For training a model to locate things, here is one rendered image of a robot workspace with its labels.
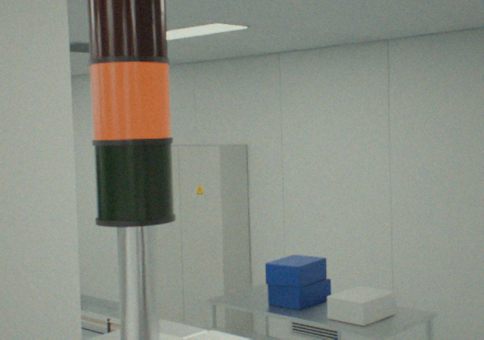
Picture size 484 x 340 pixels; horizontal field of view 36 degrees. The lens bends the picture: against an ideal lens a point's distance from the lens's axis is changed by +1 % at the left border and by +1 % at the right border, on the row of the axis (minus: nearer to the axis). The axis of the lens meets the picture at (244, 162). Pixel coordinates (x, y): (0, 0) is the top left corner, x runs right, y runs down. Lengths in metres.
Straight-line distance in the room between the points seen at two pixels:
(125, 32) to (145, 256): 0.14
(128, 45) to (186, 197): 7.22
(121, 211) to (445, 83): 5.90
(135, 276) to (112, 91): 0.12
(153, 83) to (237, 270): 7.13
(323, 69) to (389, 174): 1.18
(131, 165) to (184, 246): 7.32
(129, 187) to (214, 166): 6.88
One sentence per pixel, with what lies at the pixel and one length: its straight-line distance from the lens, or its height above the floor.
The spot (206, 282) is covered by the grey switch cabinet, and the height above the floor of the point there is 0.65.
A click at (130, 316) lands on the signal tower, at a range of 0.48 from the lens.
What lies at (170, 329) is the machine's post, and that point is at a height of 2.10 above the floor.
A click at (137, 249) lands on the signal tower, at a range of 0.47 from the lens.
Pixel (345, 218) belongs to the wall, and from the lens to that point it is 6.89.
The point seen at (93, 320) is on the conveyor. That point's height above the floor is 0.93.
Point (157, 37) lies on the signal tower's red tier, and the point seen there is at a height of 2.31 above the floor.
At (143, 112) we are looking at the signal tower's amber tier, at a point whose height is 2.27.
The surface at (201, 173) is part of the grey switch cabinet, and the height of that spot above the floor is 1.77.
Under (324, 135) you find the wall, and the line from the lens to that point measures 6.96.
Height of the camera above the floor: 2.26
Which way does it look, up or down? 3 degrees down
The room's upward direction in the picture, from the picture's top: 2 degrees counter-clockwise
